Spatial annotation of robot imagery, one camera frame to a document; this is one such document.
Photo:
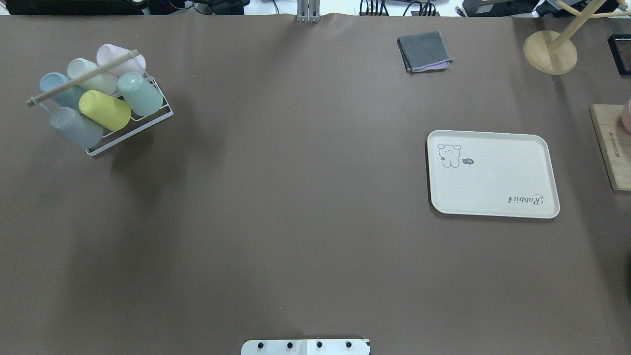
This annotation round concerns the green cup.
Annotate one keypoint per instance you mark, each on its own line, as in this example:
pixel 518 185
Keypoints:
pixel 142 97

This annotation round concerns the cream rabbit tray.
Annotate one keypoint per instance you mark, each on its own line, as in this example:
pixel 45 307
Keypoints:
pixel 491 174

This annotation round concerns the yellow cup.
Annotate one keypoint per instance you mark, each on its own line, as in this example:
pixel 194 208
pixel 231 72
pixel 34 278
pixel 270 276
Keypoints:
pixel 108 111

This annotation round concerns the cream white cup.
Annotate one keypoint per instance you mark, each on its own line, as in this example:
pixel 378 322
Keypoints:
pixel 104 82

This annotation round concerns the grey cup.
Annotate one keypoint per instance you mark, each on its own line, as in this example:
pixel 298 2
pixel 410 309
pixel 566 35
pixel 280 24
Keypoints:
pixel 76 127

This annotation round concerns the pink cup on board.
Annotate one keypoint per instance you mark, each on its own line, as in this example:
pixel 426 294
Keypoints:
pixel 626 116

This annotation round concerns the folded grey cloth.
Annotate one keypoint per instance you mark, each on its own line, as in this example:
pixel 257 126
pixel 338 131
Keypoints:
pixel 424 52

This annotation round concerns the white mounting plate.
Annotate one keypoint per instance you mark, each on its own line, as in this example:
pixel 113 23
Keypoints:
pixel 342 346

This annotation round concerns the wooden mug tree stand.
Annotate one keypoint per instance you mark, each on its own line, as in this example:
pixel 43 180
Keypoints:
pixel 553 53

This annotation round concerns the wooden board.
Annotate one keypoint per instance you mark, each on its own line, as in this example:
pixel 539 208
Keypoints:
pixel 614 142

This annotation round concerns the black box at edge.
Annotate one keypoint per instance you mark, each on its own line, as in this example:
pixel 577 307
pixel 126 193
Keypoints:
pixel 620 46

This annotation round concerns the metal camera post bracket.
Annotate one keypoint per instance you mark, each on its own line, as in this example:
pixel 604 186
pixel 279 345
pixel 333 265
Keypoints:
pixel 308 11

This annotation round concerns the white wire cup rack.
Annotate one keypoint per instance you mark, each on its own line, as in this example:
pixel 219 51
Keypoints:
pixel 136 124

